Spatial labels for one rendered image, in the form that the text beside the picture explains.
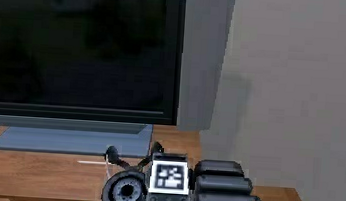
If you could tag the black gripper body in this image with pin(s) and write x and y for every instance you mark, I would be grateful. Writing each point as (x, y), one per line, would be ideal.
(126, 190)

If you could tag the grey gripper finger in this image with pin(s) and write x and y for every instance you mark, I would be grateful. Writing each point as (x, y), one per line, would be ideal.
(157, 147)
(112, 153)

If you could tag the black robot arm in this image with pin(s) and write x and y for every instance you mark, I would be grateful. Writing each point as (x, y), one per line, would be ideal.
(222, 191)

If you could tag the brown wooden television table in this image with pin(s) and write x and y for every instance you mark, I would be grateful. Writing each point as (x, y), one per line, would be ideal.
(42, 177)

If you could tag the black flat television set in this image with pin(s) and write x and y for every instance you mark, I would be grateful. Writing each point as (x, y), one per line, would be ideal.
(80, 49)

